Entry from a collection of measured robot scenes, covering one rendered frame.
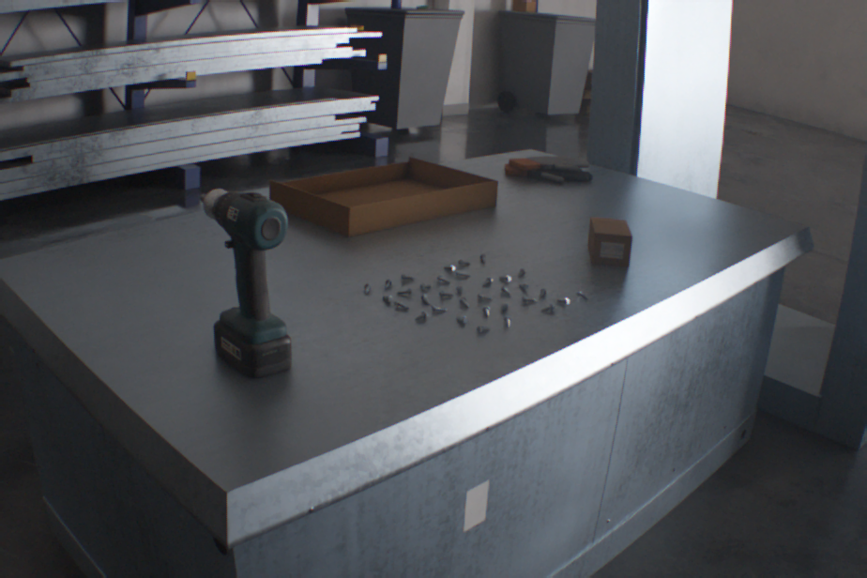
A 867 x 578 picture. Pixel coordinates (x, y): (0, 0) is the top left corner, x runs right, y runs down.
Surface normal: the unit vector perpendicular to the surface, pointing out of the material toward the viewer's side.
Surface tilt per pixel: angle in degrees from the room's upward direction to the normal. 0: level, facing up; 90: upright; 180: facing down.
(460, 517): 90
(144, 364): 0
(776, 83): 90
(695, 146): 90
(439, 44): 96
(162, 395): 0
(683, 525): 0
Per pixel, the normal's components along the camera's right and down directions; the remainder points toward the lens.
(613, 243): -0.08, 0.34
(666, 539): 0.06, -0.94
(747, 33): -0.72, 0.20
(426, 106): 0.68, 0.39
